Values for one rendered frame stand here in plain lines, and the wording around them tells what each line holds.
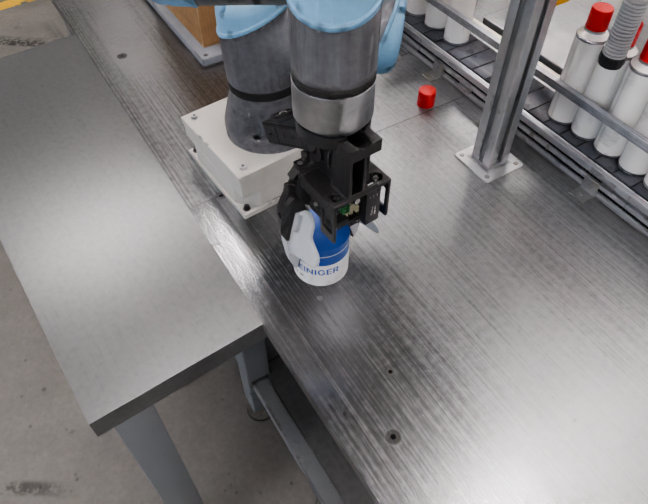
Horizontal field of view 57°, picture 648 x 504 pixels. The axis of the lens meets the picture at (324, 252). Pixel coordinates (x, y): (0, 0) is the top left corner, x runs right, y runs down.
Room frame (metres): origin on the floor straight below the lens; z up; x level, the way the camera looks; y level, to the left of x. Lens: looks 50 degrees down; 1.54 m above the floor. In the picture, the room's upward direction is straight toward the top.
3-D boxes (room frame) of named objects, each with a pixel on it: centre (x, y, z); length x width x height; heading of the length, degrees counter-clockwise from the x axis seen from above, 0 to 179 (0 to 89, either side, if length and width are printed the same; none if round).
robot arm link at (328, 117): (0.45, -0.01, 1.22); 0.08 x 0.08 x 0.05
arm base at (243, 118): (0.79, 0.09, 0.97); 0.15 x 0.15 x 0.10
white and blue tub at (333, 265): (0.47, 0.00, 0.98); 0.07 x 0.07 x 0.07
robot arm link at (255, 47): (0.79, 0.09, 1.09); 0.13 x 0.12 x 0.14; 86
